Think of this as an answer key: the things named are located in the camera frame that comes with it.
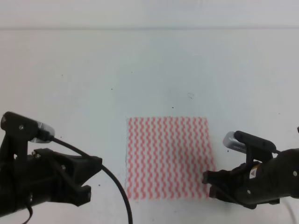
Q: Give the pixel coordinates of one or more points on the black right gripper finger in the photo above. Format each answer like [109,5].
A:
[217,193]
[222,177]

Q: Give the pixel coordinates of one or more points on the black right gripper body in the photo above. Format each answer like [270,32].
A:
[269,182]

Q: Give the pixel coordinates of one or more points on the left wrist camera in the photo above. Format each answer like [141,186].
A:
[19,131]

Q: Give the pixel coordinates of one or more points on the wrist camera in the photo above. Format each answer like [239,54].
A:
[253,147]
[19,131]

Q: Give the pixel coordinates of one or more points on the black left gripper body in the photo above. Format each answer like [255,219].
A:
[26,181]

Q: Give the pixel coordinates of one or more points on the pink wavy striped towel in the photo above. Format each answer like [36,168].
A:
[167,157]

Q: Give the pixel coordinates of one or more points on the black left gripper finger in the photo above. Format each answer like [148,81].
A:
[79,168]
[78,195]

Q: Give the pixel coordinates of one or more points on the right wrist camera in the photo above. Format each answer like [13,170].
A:
[253,147]

